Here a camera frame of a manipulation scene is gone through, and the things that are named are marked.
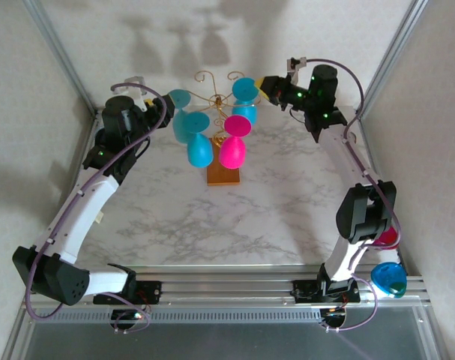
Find blue wine glass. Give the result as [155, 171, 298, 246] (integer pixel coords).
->
[181, 111, 215, 168]
[231, 77, 261, 127]

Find teal wine glass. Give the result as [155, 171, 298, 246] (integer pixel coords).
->
[166, 88, 193, 146]

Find pink wine glass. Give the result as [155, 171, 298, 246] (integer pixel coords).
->
[218, 115, 253, 169]

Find blue plastic cup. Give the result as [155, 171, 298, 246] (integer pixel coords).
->
[370, 261, 409, 300]

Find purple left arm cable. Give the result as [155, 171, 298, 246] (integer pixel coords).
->
[26, 82, 168, 335]

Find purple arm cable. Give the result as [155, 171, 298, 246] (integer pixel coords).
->
[26, 82, 168, 335]
[304, 57, 403, 333]

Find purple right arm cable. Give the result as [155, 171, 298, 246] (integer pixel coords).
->
[304, 57, 403, 333]

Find aluminium right frame post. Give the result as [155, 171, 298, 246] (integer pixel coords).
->
[356, 0, 430, 118]

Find gold wire glass rack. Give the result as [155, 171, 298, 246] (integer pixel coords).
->
[194, 70, 250, 188]

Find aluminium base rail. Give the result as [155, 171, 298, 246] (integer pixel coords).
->
[24, 264, 430, 327]

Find slotted grey cable duct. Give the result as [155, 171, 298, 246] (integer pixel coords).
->
[35, 307, 325, 324]

